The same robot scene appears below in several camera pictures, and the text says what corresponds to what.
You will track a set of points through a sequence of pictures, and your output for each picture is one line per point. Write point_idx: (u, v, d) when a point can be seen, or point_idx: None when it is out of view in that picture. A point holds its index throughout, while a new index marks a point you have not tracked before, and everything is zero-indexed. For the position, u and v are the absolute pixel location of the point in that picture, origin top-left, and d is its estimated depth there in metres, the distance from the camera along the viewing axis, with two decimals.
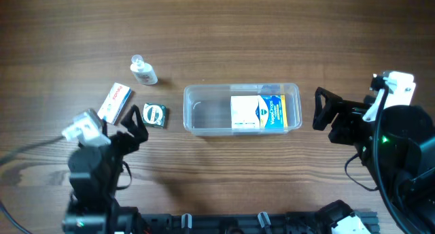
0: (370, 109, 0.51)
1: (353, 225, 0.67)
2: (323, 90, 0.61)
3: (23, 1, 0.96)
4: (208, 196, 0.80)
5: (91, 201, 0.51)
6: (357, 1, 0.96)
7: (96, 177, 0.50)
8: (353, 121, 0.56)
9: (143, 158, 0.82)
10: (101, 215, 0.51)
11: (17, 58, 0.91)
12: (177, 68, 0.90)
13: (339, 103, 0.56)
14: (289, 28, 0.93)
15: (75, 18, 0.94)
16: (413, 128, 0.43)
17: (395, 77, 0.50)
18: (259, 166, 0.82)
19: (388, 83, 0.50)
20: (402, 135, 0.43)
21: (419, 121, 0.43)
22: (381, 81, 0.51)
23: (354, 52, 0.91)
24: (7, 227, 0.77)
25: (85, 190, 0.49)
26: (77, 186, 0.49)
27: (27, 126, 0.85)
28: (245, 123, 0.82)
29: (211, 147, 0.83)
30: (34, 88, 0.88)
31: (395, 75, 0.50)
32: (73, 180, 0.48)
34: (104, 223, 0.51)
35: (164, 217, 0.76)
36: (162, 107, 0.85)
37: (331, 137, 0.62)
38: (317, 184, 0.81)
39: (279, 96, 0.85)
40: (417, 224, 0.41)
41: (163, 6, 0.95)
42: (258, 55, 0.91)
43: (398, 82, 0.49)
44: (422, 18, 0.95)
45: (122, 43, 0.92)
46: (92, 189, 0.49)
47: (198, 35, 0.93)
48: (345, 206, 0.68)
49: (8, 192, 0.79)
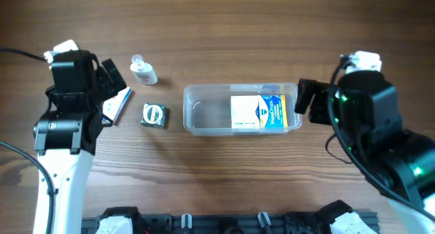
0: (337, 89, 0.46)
1: (351, 220, 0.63)
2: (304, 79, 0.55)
3: (22, 0, 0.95)
4: (208, 195, 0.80)
5: (70, 98, 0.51)
6: (357, 1, 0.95)
7: (83, 73, 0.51)
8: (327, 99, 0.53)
9: (143, 157, 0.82)
10: (77, 120, 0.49)
11: (17, 58, 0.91)
12: (177, 68, 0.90)
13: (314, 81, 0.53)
14: (289, 28, 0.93)
15: (75, 18, 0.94)
16: (367, 83, 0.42)
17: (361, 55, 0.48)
18: (259, 166, 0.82)
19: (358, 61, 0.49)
20: (357, 90, 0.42)
21: (372, 78, 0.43)
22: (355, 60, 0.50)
23: (354, 51, 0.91)
24: (8, 226, 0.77)
25: (66, 81, 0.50)
26: (60, 78, 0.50)
27: (27, 126, 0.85)
28: (245, 122, 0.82)
29: (211, 147, 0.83)
30: (35, 88, 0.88)
31: (361, 54, 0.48)
32: (58, 69, 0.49)
34: (79, 127, 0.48)
35: (164, 216, 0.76)
36: (162, 107, 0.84)
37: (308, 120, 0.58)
38: (317, 184, 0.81)
39: (279, 96, 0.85)
40: (381, 173, 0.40)
41: (163, 5, 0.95)
42: (258, 55, 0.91)
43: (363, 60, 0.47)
44: (422, 17, 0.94)
45: (122, 43, 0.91)
46: (75, 84, 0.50)
47: (198, 35, 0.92)
48: (344, 205, 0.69)
49: (9, 193, 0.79)
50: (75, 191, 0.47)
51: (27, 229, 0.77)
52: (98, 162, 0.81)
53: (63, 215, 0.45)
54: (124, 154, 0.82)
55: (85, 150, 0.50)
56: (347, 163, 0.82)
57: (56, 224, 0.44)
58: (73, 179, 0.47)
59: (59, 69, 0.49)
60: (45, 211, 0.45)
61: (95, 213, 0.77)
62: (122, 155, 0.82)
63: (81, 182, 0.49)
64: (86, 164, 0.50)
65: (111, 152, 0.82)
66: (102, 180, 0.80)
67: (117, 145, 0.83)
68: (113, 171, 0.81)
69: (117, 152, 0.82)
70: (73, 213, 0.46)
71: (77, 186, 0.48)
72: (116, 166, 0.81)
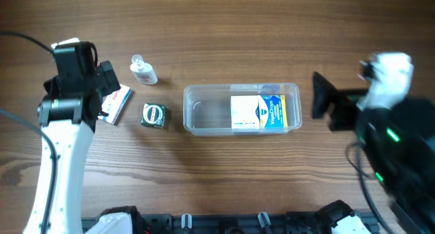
0: None
1: (353, 225, 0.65)
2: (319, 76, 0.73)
3: (23, 1, 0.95)
4: (208, 195, 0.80)
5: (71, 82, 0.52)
6: (357, 1, 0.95)
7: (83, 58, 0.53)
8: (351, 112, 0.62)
9: (143, 157, 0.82)
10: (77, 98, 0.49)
11: (17, 58, 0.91)
12: (177, 68, 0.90)
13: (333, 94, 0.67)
14: (289, 28, 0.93)
15: (75, 18, 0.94)
16: None
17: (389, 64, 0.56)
18: (259, 166, 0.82)
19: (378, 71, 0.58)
20: None
21: None
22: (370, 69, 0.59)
23: (354, 51, 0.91)
24: (8, 226, 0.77)
25: (67, 64, 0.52)
26: (60, 62, 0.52)
27: (27, 126, 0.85)
28: (245, 122, 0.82)
29: (211, 147, 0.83)
30: (35, 88, 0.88)
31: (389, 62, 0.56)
32: (60, 53, 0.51)
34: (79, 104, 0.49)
35: (164, 217, 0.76)
36: (162, 107, 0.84)
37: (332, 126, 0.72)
38: (317, 184, 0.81)
39: (279, 96, 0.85)
40: None
41: (162, 6, 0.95)
42: (258, 55, 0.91)
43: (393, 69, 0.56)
44: (423, 17, 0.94)
45: (122, 43, 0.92)
46: (75, 69, 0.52)
47: (198, 35, 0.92)
48: (345, 207, 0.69)
49: (9, 193, 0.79)
50: (77, 159, 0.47)
51: None
52: (98, 162, 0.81)
53: (64, 181, 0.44)
54: (124, 154, 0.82)
55: (86, 124, 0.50)
56: (348, 163, 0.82)
57: (58, 189, 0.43)
58: (74, 146, 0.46)
59: (60, 53, 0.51)
60: (47, 177, 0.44)
61: (96, 213, 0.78)
62: (122, 156, 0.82)
63: (81, 152, 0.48)
64: (87, 134, 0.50)
65: (111, 152, 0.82)
66: (102, 180, 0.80)
67: (118, 145, 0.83)
68: (113, 171, 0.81)
69: (117, 152, 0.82)
70: (74, 180, 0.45)
71: (77, 155, 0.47)
72: (116, 166, 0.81)
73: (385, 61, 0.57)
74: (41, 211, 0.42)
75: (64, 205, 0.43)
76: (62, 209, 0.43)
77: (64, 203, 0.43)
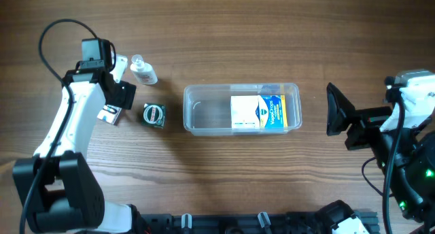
0: (387, 122, 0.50)
1: (355, 228, 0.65)
2: (333, 89, 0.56)
3: (22, 1, 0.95)
4: (208, 195, 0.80)
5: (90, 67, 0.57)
6: (357, 1, 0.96)
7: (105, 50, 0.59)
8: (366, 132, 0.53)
9: (143, 157, 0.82)
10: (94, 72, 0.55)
11: (17, 58, 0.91)
12: (177, 68, 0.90)
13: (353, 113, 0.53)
14: (289, 28, 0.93)
15: (75, 18, 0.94)
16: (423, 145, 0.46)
17: (414, 90, 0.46)
18: (259, 166, 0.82)
19: (405, 98, 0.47)
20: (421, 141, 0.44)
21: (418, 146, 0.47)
22: (397, 94, 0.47)
23: (354, 51, 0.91)
24: (8, 227, 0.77)
25: (93, 50, 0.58)
26: (88, 48, 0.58)
27: (27, 126, 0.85)
28: (245, 122, 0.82)
29: (211, 147, 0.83)
30: (34, 88, 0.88)
31: (416, 88, 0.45)
32: (88, 43, 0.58)
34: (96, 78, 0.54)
35: (164, 216, 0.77)
36: (162, 107, 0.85)
37: (346, 145, 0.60)
38: (317, 184, 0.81)
39: (279, 96, 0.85)
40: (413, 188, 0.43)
41: (162, 6, 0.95)
42: (258, 55, 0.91)
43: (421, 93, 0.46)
44: (423, 17, 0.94)
45: (122, 43, 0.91)
46: (98, 55, 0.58)
47: (198, 35, 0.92)
48: (346, 207, 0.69)
49: (9, 193, 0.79)
50: (89, 107, 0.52)
51: None
52: (98, 162, 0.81)
53: (76, 119, 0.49)
54: (124, 154, 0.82)
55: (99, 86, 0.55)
56: (348, 163, 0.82)
57: (70, 122, 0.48)
58: (88, 96, 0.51)
59: (88, 43, 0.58)
60: (63, 114, 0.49)
61: None
62: (122, 156, 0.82)
63: (94, 105, 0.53)
64: (100, 98, 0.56)
65: (111, 152, 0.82)
66: (102, 180, 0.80)
67: (118, 145, 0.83)
68: (113, 171, 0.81)
69: (117, 152, 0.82)
70: (84, 122, 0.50)
71: (90, 106, 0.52)
72: (116, 166, 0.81)
73: (414, 87, 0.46)
74: (53, 136, 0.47)
75: (73, 135, 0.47)
76: (70, 137, 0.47)
77: (74, 132, 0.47)
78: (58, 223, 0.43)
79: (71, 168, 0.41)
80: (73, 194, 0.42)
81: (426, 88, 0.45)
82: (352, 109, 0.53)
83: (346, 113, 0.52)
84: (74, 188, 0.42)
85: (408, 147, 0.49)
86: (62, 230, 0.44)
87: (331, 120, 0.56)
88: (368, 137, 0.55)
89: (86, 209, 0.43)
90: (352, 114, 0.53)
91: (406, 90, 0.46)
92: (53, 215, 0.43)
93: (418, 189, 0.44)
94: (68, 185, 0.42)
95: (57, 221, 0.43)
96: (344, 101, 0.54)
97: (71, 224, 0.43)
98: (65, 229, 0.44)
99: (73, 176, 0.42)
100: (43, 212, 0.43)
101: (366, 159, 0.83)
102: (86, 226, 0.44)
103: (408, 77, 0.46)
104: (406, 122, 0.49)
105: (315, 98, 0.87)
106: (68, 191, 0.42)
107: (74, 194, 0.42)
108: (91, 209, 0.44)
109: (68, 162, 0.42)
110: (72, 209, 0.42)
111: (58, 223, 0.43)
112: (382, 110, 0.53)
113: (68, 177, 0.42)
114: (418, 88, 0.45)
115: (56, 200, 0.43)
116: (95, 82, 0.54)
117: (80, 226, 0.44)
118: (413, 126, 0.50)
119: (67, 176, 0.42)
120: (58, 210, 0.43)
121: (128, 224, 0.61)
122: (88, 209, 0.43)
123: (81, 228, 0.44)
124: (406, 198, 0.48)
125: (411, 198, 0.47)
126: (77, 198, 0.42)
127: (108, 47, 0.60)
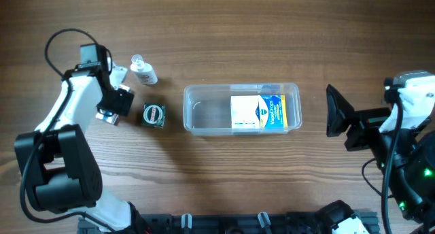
0: (386, 122, 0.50)
1: (355, 228, 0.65)
2: (333, 90, 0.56)
3: (22, 1, 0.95)
4: (208, 195, 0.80)
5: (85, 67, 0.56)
6: (357, 1, 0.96)
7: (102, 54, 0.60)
8: (366, 134, 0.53)
9: (143, 157, 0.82)
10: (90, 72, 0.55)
11: (17, 58, 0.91)
12: (177, 68, 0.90)
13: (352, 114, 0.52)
14: (289, 28, 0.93)
15: (75, 18, 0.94)
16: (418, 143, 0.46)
17: (412, 91, 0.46)
18: (259, 166, 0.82)
19: (402, 98, 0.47)
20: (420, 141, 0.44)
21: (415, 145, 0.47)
22: (395, 94, 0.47)
23: (354, 51, 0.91)
24: (8, 226, 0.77)
25: (90, 53, 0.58)
26: (85, 52, 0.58)
27: (27, 126, 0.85)
28: (245, 122, 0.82)
29: (211, 147, 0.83)
30: (34, 88, 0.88)
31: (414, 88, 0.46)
32: (85, 48, 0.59)
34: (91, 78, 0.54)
35: (164, 216, 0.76)
36: (162, 107, 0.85)
37: (345, 146, 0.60)
38: (317, 184, 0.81)
39: (279, 96, 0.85)
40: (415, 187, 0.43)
41: (162, 5, 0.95)
42: (258, 55, 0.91)
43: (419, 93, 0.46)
44: (423, 17, 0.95)
45: (122, 43, 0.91)
46: (95, 58, 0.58)
47: (198, 35, 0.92)
48: (346, 207, 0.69)
49: (9, 193, 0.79)
50: (88, 93, 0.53)
51: (27, 229, 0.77)
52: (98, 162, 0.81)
53: (75, 103, 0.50)
54: (124, 154, 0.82)
55: (96, 79, 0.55)
56: (348, 163, 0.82)
57: (68, 105, 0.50)
58: (86, 86, 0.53)
59: (85, 48, 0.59)
60: (62, 98, 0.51)
61: None
62: (122, 156, 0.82)
63: (92, 96, 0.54)
64: (97, 92, 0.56)
65: (112, 152, 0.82)
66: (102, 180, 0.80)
67: (118, 145, 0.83)
68: (113, 171, 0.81)
69: (117, 152, 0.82)
70: (82, 106, 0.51)
71: (89, 92, 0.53)
72: (116, 166, 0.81)
73: (412, 88, 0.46)
74: (50, 118, 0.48)
75: (71, 115, 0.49)
76: (68, 116, 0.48)
77: (71, 113, 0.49)
78: (56, 196, 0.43)
79: (70, 138, 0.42)
80: (71, 164, 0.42)
81: (424, 89, 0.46)
82: (350, 109, 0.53)
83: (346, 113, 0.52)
84: (73, 158, 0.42)
85: (408, 147, 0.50)
86: (61, 205, 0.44)
87: (330, 120, 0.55)
88: (368, 139, 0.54)
89: (84, 180, 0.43)
90: (351, 115, 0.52)
91: (404, 90, 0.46)
92: (51, 188, 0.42)
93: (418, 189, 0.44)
94: (67, 154, 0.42)
95: (56, 194, 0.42)
96: (342, 102, 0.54)
97: (69, 197, 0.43)
98: (64, 204, 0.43)
99: (72, 146, 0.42)
100: (43, 185, 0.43)
101: (366, 159, 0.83)
102: (85, 200, 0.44)
103: (406, 78, 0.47)
104: (405, 122, 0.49)
105: (315, 98, 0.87)
106: (66, 160, 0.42)
107: (72, 162, 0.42)
108: (89, 181, 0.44)
109: (66, 133, 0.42)
110: (71, 179, 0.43)
111: (57, 196, 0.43)
112: (383, 111, 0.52)
113: (66, 147, 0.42)
114: (416, 88, 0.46)
115: (55, 173, 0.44)
116: (92, 76, 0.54)
117: (79, 200, 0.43)
118: (412, 127, 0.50)
119: (66, 145, 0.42)
120: (56, 184, 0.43)
121: (128, 220, 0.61)
122: (86, 180, 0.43)
123: (81, 203, 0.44)
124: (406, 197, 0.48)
125: (411, 198, 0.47)
126: (76, 168, 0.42)
127: (104, 51, 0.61)
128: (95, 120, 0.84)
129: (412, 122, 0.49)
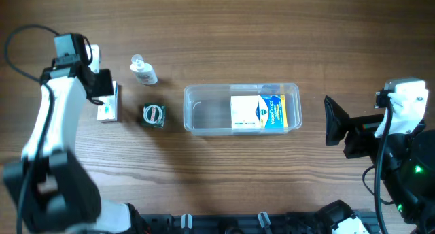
0: (380, 126, 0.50)
1: (355, 228, 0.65)
2: (330, 100, 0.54)
3: (22, 1, 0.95)
4: (207, 195, 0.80)
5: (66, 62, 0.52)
6: (357, 0, 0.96)
7: (80, 43, 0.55)
8: (364, 139, 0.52)
9: (143, 157, 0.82)
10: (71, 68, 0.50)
11: (16, 58, 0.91)
12: (177, 68, 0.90)
13: (348, 122, 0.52)
14: (289, 28, 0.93)
15: (75, 18, 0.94)
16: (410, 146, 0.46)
17: (402, 96, 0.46)
18: (259, 166, 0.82)
19: (393, 102, 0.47)
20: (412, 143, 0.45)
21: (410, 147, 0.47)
22: (386, 98, 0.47)
23: (354, 52, 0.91)
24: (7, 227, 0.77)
25: (67, 45, 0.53)
26: (61, 45, 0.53)
27: (28, 126, 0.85)
28: (245, 122, 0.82)
29: (211, 147, 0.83)
30: (35, 88, 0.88)
31: (402, 92, 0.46)
32: (58, 40, 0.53)
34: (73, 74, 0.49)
35: (164, 217, 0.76)
36: (162, 107, 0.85)
37: (345, 154, 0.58)
38: (317, 184, 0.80)
39: (278, 96, 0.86)
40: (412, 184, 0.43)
41: (162, 6, 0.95)
42: (258, 55, 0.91)
43: (408, 96, 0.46)
44: (423, 17, 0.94)
45: (122, 43, 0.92)
46: (73, 49, 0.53)
47: (198, 35, 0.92)
48: (346, 207, 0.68)
49: (9, 193, 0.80)
50: (73, 101, 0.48)
51: None
52: (98, 162, 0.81)
53: (60, 114, 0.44)
54: (124, 154, 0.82)
55: (78, 76, 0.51)
56: (347, 163, 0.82)
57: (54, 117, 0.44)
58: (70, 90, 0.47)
59: (59, 39, 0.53)
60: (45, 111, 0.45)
61: None
62: (122, 155, 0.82)
63: (76, 103, 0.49)
64: (82, 90, 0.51)
65: (111, 152, 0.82)
66: (102, 180, 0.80)
67: (117, 145, 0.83)
68: (113, 171, 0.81)
69: (117, 152, 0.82)
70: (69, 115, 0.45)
71: (73, 97, 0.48)
72: (116, 166, 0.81)
73: (402, 92, 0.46)
74: (37, 135, 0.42)
75: (58, 130, 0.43)
76: (56, 133, 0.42)
77: (58, 128, 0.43)
78: (56, 224, 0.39)
79: (61, 166, 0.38)
80: (67, 192, 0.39)
81: (414, 94, 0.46)
82: (346, 118, 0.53)
83: (341, 121, 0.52)
84: (68, 185, 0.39)
85: (402, 151, 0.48)
86: (63, 229, 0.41)
87: (327, 128, 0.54)
88: (365, 145, 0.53)
89: (84, 205, 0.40)
90: (347, 124, 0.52)
91: (393, 94, 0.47)
92: (49, 218, 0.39)
93: (413, 188, 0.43)
94: (62, 182, 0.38)
95: (56, 222, 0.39)
96: (340, 110, 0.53)
97: (71, 223, 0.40)
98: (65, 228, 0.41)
99: (65, 175, 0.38)
100: (40, 214, 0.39)
101: (367, 159, 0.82)
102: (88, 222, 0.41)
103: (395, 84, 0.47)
104: (397, 128, 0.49)
105: (315, 98, 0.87)
106: (62, 189, 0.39)
107: (68, 190, 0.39)
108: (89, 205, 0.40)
109: (56, 160, 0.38)
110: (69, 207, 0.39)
111: (57, 224, 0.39)
112: (377, 118, 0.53)
113: (58, 176, 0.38)
114: (406, 92, 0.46)
115: (50, 200, 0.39)
116: (73, 70, 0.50)
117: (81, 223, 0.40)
118: (408, 132, 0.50)
119: (58, 175, 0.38)
120: (53, 213, 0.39)
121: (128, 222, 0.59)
122: (85, 206, 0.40)
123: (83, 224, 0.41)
124: (403, 199, 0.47)
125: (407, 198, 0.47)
126: (73, 194, 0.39)
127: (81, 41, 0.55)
128: (96, 120, 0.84)
129: (404, 129, 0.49)
